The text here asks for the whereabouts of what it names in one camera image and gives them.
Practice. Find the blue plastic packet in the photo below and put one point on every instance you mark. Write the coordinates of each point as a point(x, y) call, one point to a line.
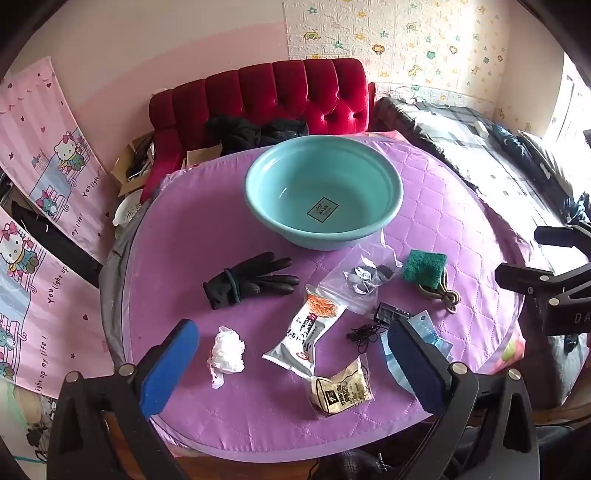
point(434, 339)

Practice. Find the striped pillow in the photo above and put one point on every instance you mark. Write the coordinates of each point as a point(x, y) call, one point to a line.
point(554, 161)

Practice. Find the red tufted sofa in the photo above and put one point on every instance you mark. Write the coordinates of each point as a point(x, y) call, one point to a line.
point(286, 97)

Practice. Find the clear zip bag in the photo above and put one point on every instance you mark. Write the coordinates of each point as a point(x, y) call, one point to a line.
point(360, 277)

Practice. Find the dark blue pillow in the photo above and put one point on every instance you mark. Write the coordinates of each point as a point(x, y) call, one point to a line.
point(512, 143)

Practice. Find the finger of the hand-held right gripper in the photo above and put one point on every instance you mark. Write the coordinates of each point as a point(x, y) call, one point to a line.
point(521, 279)
point(561, 235)

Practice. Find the teal plastic basin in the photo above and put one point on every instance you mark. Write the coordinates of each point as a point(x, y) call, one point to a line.
point(323, 184)

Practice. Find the beige snack packet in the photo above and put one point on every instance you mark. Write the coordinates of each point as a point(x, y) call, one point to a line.
point(341, 392)

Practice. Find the white plastic bag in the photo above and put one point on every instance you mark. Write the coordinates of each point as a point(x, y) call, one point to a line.
point(228, 353)

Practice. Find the black clothes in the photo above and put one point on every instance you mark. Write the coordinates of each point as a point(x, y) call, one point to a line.
point(240, 134)

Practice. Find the white snack packet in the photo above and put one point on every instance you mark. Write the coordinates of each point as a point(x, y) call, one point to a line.
point(300, 341)

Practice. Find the open cardboard box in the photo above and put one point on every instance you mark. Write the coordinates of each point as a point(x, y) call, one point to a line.
point(127, 170)

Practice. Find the plaid bed blanket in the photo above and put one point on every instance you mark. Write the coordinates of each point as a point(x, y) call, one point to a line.
point(461, 138)

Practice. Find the white plastic basket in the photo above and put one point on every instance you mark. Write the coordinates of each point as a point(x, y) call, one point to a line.
point(127, 207)

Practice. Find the small white bottle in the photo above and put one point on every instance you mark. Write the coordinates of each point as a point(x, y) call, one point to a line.
point(481, 129)

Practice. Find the pink floral cloth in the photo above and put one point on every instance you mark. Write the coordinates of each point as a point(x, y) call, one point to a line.
point(510, 350)

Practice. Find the flat cardboard piece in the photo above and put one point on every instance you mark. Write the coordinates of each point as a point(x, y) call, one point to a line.
point(203, 154)

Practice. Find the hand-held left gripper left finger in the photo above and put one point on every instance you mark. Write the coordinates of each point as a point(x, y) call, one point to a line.
point(171, 364)

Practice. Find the purple quilted table cover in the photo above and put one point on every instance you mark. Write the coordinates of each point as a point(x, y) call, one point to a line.
point(184, 258)

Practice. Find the black glove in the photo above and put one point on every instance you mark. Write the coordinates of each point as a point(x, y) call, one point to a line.
point(249, 281)

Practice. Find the pink cartoon curtain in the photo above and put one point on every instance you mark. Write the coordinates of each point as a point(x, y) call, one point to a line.
point(46, 138)
point(32, 314)

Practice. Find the green sponge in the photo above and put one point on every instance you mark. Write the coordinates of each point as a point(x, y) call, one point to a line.
point(422, 267)

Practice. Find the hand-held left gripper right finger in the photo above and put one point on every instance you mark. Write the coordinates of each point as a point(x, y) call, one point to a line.
point(415, 369)

